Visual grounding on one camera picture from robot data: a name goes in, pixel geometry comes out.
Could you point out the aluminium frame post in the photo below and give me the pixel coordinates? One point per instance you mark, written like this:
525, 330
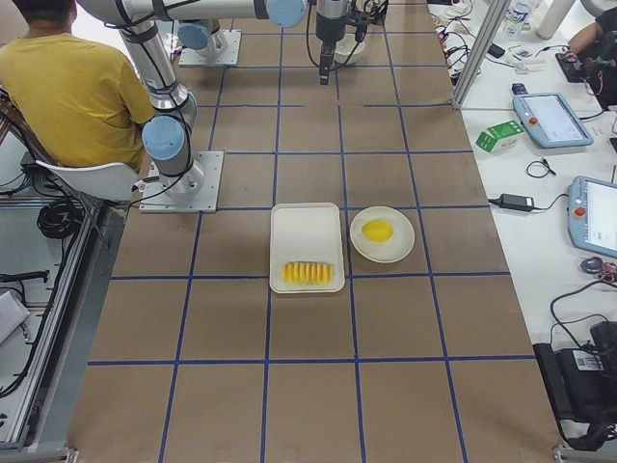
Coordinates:
482, 42

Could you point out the black phone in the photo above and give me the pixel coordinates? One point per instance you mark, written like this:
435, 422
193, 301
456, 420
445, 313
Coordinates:
495, 51

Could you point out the cream round plate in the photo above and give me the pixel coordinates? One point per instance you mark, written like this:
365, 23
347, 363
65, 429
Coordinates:
398, 247

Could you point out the black power adapter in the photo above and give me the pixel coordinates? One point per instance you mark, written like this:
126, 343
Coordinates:
516, 202

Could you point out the person in yellow shirt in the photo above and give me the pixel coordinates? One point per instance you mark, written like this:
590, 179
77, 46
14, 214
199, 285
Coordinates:
82, 99

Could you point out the green white box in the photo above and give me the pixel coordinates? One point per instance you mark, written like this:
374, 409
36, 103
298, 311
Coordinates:
500, 136

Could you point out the far teach pendant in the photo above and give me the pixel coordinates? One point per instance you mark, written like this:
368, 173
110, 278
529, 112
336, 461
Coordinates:
550, 121

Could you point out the near teach pendant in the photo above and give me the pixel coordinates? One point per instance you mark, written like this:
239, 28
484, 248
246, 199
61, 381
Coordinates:
592, 215

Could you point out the cream rectangular tray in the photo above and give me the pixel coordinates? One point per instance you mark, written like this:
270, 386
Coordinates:
305, 232

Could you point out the white ceramic bowl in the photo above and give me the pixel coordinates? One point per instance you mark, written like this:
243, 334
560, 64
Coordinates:
348, 50

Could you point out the white chair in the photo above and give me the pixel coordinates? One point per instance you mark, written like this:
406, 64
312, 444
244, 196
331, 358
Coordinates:
112, 181

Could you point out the sliced yellow fruit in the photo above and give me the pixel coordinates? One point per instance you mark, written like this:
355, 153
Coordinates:
307, 273

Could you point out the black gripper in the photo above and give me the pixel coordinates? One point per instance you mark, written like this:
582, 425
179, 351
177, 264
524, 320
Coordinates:
329, 32

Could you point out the yellow lemon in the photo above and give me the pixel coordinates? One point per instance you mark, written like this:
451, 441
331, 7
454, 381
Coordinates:
378, 230

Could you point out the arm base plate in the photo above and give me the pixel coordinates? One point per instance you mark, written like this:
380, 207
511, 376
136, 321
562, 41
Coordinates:
197, 191
204, 50

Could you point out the teach pendant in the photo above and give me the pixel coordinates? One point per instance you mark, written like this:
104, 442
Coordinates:
550, 121
592, 215

